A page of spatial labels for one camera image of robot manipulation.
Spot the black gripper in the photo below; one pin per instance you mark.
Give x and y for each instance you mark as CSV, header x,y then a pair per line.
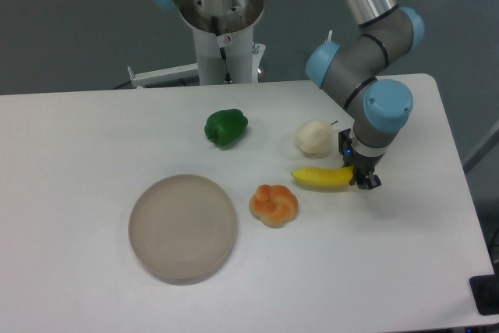
x,y
363,167

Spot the yellow toy banana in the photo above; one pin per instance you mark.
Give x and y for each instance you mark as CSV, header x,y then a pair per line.
x,y
323,177

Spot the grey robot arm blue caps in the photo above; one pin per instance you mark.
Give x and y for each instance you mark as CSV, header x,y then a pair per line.
x,y
350,74

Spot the white toy pear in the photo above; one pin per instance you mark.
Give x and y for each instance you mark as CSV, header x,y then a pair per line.
x,y
314,138

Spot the orange toy bread roll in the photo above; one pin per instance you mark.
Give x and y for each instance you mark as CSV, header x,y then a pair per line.
x,y
274,205

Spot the green toy bell pepper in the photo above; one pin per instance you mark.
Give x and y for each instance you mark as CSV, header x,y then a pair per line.
x,y
224,127

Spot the black device at table edge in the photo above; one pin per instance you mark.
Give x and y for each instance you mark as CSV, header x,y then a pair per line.
x,y
485,293

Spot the beige round plate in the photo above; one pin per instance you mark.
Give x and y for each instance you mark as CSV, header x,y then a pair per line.
x,y
182,229

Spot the white metal bracket right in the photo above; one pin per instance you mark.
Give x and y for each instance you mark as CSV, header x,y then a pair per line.
x,y
329,36

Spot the white metal bracket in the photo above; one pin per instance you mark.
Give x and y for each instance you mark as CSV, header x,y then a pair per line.
x,y
329,36
163,77

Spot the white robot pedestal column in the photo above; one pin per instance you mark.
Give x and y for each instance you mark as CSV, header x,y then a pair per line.
x,y
223,36

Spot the white metal bracket left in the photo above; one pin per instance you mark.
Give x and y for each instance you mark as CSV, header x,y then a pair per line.
x,y
163,77

